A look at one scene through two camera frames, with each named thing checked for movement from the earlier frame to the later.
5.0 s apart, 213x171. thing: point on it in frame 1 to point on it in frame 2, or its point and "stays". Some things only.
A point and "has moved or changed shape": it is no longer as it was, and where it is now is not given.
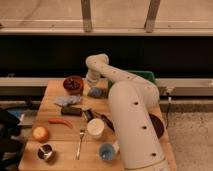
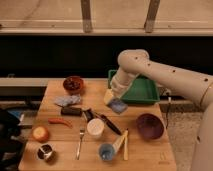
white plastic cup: (95, 128) stays
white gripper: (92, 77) to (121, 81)
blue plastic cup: (106, 151) stays
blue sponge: (95, 92) has moved or changed shape
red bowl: (73, 85) stays
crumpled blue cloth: (68, 100) stays
